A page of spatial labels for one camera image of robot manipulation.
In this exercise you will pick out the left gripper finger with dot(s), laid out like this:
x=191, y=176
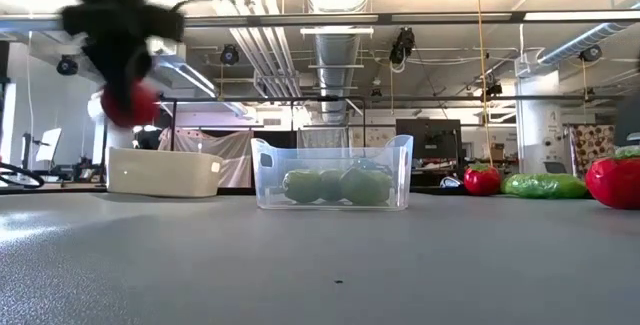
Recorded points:
x=122, y=80

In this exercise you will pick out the white plastic basket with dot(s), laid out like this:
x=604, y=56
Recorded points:
x=160, y=172

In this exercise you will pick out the green toy lime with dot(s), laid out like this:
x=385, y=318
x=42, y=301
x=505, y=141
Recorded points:
x=366, y=186
x=302, y=186
x=331, y=185

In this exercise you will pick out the green toy cucumber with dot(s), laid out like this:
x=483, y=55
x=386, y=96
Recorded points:
x=545, y=186

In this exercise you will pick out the black ceiling spotlight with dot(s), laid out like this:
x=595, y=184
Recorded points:
x=66, y=65
x=591, y=53
x=229, y=55

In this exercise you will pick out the beige draped cloth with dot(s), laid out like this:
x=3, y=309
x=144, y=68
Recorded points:
x=220, y=152

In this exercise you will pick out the clear plastic basket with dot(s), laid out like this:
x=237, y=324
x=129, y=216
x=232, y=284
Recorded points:
x=330, y=155

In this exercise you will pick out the grey table mat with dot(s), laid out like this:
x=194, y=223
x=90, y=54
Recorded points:
x=320, y=265

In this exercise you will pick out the black hanging ceiling device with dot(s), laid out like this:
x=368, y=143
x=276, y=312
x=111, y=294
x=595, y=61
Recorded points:
x=402, y=45

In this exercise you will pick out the black computer monitor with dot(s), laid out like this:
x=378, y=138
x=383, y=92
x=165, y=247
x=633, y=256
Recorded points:
x=429, y=137

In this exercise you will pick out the white building column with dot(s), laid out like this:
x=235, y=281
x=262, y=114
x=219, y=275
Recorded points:
x=540, y=125

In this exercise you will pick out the brown dotted curtain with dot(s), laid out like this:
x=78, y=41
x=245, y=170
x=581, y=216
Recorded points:
x=592, y=145

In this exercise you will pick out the black background rig frame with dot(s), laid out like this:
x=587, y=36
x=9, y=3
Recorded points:
x=260, y=99

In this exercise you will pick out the black metal table frame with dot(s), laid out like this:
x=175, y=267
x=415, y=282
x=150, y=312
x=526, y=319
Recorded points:
x=235, y=191

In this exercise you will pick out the silver ventilation duct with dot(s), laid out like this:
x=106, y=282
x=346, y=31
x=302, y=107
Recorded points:
x=335, y=65

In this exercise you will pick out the silver flexible duct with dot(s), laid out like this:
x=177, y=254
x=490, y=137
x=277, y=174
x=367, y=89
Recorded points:
x=585, y=40

